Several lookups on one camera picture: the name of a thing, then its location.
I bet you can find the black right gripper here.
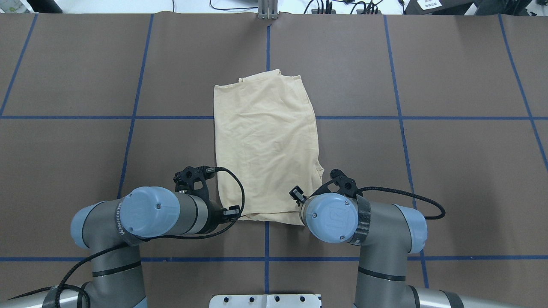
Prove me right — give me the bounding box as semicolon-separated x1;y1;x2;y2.
289;186;307;214

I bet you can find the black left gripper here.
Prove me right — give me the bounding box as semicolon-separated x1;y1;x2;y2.
205;201;241;234

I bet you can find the cream long-sleeve graphic t-shirt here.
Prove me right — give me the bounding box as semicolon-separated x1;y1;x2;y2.
213;69;324;225

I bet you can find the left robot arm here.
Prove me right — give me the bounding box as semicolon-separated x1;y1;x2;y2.
1;187;244;308

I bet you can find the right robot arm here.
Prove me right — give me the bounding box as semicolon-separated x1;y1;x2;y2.
289;187;513;308

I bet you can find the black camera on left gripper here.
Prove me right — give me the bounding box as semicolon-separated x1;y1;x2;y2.
173;166;215;203

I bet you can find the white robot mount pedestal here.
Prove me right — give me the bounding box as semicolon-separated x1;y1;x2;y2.
209;294;322;308

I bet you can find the aluminium frame post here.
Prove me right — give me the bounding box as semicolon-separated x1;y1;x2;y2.
258;0;279;20

